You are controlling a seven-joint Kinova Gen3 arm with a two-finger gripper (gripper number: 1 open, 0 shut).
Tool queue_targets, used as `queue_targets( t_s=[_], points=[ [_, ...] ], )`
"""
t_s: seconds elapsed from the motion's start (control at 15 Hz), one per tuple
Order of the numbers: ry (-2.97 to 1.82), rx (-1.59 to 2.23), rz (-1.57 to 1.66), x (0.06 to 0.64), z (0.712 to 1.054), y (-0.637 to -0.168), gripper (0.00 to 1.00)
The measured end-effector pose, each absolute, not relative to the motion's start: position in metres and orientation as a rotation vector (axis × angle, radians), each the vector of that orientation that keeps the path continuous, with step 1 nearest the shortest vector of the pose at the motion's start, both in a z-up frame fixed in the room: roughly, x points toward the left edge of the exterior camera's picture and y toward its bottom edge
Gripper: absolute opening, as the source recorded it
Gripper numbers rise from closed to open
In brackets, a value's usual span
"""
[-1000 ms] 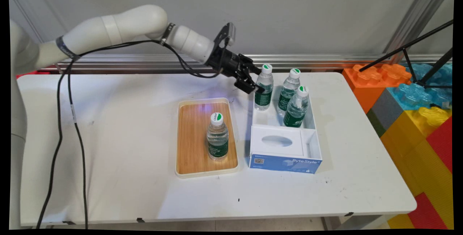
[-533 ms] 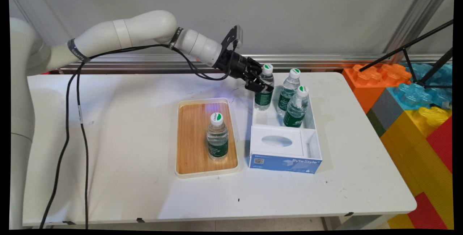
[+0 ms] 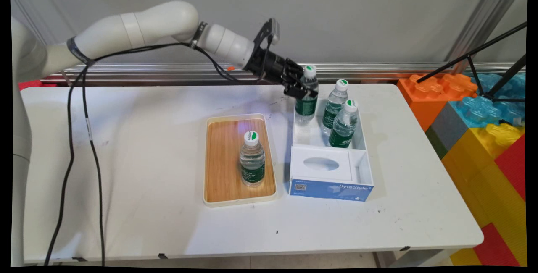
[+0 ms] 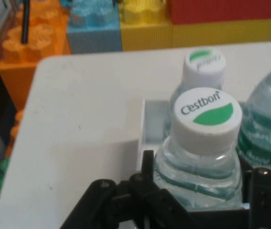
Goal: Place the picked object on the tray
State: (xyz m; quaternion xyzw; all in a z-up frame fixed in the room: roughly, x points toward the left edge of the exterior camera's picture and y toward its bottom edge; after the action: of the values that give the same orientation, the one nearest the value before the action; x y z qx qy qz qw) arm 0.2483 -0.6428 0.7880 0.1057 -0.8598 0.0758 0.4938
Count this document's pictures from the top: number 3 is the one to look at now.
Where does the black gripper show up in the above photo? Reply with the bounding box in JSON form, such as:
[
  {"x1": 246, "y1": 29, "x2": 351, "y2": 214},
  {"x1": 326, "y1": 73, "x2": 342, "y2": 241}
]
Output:
[{"x1": 244, "y1": 47, "x2": 319, "y2": 100}]

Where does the green label water bottle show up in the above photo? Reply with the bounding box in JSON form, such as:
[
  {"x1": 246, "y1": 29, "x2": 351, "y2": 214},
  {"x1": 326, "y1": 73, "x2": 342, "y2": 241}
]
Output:
[
  {"x1": 294, "y1": 65, "x2": 320, "y2": 127},
  {"x1": 322, "y1": 79, "x2": 350, "y2": 134},
  {"x1": 328, "y1": 99, "x2": 359, "y2": 149}
]

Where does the water bottle with cap print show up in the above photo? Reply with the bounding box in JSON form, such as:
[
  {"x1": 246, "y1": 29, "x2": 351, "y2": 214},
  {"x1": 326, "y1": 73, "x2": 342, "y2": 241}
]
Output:
[{"x1": 239, "y1": 131, "x2": 266, "y2": 188}]

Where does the blue and white cardboard box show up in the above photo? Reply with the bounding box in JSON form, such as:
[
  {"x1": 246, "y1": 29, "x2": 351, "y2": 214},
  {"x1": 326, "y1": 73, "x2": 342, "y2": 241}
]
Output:
[{"x1": 289, "y1": 97, "x2": 374, "y2": 202}]

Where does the wooden tray with cream rim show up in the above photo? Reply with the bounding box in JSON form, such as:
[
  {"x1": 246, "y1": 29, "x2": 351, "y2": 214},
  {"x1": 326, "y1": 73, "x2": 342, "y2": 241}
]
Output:
[{"x1": 203, "y1": 114, "x2": 278, "y2": 207}]

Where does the orange giant building block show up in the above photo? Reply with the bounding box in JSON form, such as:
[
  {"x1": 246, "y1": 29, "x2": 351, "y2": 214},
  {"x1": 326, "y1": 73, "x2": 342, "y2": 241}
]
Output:
[{"x1": 397, "y1": 73, "x2": 479, "y2": 133}]

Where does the grey giant building block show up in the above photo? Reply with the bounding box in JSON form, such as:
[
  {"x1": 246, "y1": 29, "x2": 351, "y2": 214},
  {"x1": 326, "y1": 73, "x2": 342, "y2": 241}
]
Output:
[{"x1": 425, "y1": 103, "x2": 469, "y2": 160}]

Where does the black tripod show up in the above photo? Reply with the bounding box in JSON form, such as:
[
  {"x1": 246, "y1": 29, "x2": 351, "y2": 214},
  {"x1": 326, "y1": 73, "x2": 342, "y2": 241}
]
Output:
[{"x1": 416, "y1": 23, "x2": 527, "y2": 104}]

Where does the translucent blue building block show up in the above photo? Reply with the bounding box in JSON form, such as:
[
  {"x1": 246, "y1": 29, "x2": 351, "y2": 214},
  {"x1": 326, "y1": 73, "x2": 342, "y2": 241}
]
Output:
[{"x1": 449, "y1": 73, "x2": 527, "y2": 129}]

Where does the yellow giant building block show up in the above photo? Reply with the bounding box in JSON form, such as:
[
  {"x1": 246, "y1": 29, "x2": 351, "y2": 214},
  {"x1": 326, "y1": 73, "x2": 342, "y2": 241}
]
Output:
[{"x1": 441, "y1": 124, "x2": 527, "y2": 267}]

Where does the red giant building block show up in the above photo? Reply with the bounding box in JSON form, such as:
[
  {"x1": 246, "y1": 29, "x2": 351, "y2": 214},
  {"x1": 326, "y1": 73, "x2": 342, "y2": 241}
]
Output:
[
  {"x1": 473, "y1": 223, "x2": 522, "y2": 267},
  {"x1": 495, "y1": 134, "x2": 527, "y2": 202}
]

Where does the red object behind table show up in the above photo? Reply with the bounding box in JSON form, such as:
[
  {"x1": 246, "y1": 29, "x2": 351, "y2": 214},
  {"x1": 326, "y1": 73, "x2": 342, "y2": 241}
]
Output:
[{"x1": 18, "y1": 79, "x2": 45, "y2": 91}]

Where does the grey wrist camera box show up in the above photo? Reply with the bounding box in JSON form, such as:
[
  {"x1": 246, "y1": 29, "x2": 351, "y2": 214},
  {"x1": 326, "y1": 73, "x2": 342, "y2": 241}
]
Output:
[{"x1": 266, "y1": 18, "x2": 281, "y2": 45}]

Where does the aluminium rail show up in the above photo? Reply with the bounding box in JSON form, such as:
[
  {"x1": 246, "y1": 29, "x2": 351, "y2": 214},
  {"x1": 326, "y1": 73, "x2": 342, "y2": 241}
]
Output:
[{"x1": 42, "y1": 63, "x2": 526, "y2": 84}]

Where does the black velcro strap with print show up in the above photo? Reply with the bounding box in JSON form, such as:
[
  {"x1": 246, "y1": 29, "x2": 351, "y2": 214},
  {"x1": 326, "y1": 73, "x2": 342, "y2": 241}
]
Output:
[{"x1": 191, "y1": 21, "x2": 209, "y2": 50}]

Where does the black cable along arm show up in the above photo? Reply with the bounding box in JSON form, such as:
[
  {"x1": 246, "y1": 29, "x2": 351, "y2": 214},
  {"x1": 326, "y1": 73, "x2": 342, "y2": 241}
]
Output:
[{"x1": 82, "y1": 34, "x2": 274, "y2": 84}]

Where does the aluminium frame post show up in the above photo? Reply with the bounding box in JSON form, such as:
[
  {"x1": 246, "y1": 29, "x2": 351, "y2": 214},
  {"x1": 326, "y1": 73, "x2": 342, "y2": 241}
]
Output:
[{"x1": 446, "y1": 0, "x2": 528, "y2": 74}]

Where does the grey table leg frame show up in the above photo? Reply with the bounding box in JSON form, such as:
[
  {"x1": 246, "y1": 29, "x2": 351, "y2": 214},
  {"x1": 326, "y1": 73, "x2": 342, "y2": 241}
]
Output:
[{"x1": 373, "y1": 249, "x2": 461, "y2": 268}]

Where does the black hanging cable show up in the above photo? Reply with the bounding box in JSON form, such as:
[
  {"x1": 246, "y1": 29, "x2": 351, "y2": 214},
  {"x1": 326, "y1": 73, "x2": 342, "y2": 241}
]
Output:
[
  {"x1": 44, "y1": 64, "x2": 88, "y2": 267},
  {"x1": 81, "y1": 64, "x2": 106, "y2": 267}
]

